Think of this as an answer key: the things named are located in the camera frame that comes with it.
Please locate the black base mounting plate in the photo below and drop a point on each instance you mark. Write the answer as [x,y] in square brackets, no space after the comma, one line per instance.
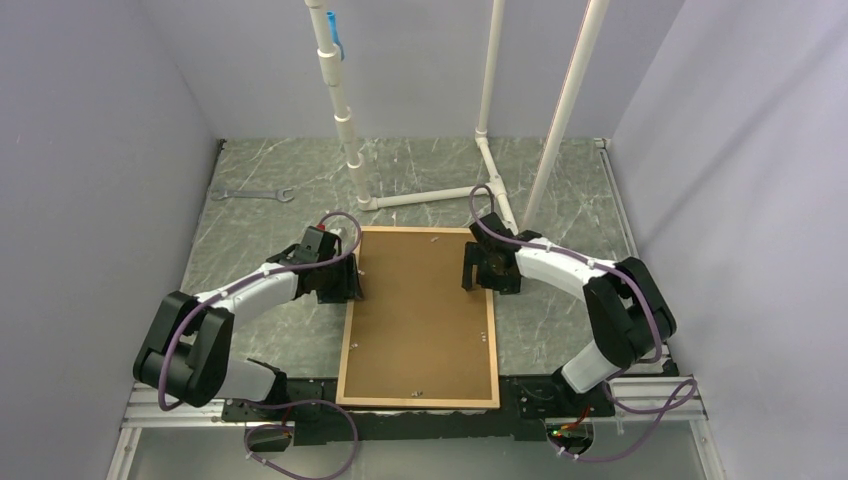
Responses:
[527,402]

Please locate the blue nozzle on pipe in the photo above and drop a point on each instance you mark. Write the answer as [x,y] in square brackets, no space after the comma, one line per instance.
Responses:
[332,23]

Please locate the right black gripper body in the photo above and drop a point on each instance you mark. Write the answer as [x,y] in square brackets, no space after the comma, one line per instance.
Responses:
[503,281]

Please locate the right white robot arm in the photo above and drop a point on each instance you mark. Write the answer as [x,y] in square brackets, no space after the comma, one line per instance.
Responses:
[629,317]

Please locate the grey metal wrench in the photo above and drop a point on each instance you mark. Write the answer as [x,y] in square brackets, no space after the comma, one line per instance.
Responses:
[283,195]

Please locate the aluminium rail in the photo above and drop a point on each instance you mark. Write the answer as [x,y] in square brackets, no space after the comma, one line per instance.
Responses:
[649,403]

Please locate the wooden picture frame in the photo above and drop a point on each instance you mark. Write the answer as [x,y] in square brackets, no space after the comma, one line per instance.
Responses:
[343,344]

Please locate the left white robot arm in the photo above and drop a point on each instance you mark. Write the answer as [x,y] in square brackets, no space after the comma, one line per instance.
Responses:
[185,355]

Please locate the brown backing board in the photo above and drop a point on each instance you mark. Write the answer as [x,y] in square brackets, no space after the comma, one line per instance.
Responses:
[424,318]

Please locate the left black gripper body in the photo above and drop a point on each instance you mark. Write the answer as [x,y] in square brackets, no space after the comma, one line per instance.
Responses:
[332,285]

